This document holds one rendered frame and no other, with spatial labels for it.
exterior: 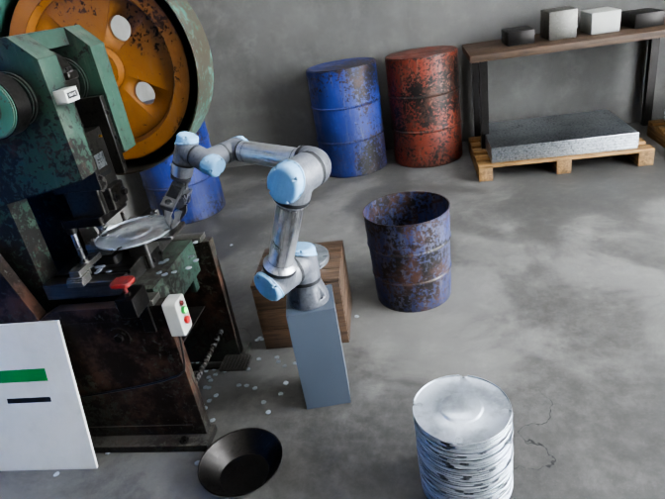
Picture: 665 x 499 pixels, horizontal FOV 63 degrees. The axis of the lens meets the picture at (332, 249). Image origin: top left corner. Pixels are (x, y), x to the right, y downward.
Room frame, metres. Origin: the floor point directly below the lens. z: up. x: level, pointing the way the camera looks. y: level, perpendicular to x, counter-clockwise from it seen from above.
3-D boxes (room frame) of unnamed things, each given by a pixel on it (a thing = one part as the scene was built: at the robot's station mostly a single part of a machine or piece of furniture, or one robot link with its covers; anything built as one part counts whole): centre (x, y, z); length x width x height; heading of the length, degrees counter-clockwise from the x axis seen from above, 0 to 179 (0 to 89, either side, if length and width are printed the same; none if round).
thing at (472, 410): (1.23, -0.30, 0.31); 0.29 x 0.29 x 0.01
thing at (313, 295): (1.77, 0.12, 0.50); 0.15 x 0.15 x 0.10
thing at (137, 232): (1.90, 0.71, 0.78); 0.29 x 0.29 x 0.01
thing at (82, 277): (1.76, 0.87, 0.76); 0.17 x 0.06 x 0.10; 169
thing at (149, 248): (1.89, 0.67, 0.72); 0.25 x 0.14 x 0.14; 79
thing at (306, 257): (1.76, 0.12, 0.62); 0.13 x 0.12 x 0.14; 140
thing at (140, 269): (1.93, 0.84, 0.68); 0.45 x 0.30 x 0.06; 169
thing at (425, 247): (2.42, -0.38, 0.24); 0.42 x 0.42 x 0.48
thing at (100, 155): (1.92, 0.80, 1.04); 0.17 x 0.15 x 0.30; 79
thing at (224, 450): (1.41, 0.44, 0.04); 0.30 x 0.30 x 0.07
